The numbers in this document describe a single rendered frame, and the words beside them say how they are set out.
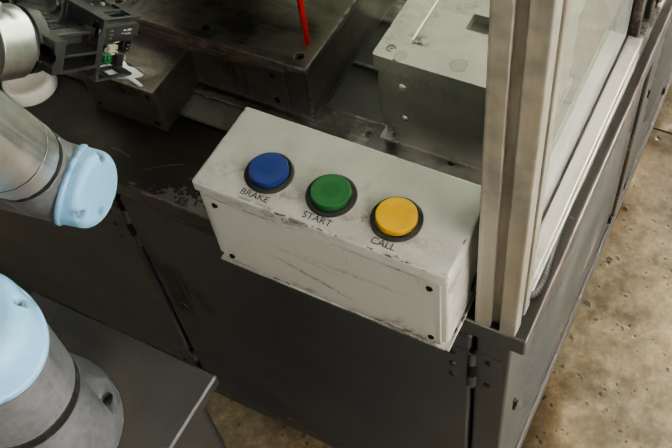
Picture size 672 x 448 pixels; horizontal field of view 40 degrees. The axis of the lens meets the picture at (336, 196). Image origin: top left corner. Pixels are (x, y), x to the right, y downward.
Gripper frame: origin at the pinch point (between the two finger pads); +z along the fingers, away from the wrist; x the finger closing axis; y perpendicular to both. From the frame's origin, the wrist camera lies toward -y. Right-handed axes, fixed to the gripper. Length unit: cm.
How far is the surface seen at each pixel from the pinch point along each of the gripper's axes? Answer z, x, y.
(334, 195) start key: -9.4, -3.0, 36.3
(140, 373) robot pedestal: -19.0, -28.1, 25.4
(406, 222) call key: -8.3, -2.2, 43.8
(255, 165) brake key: -10.7, -3.9, 27.5
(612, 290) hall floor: 90, -48, 48
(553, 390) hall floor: 69, -61, 50
